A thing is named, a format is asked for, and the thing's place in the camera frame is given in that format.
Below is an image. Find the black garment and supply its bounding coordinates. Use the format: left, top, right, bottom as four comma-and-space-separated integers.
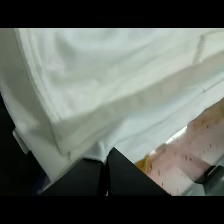
0, 94, 48, 197

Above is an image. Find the white T-shirt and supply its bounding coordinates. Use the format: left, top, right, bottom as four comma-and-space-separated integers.
0, 28, 224, 184

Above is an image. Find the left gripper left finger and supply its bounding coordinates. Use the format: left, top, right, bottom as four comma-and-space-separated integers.
42, 158, 107, 197

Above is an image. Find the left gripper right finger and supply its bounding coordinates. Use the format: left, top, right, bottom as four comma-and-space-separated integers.
105, 146, 170, 197

